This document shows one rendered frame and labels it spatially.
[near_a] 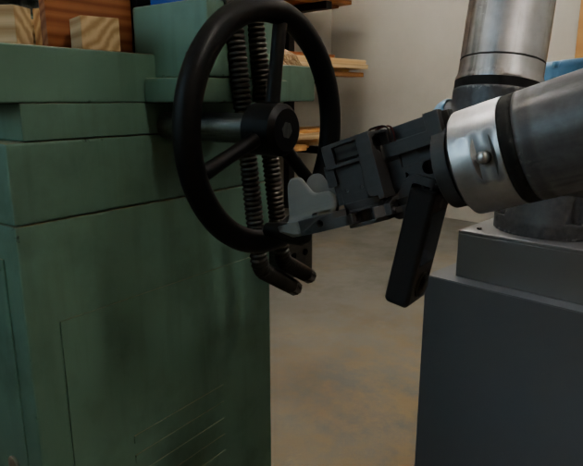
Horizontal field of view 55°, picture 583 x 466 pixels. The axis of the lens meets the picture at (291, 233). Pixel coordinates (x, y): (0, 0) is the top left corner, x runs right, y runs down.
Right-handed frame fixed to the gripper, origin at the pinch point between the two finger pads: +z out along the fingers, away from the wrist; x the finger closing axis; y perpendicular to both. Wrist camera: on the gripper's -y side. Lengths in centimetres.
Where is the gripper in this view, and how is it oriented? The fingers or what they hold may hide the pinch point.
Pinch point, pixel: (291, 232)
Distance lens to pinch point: 61.0
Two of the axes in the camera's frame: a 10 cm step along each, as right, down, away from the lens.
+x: -5.9, 1.7, -7.9
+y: -2.6, -9.7, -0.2
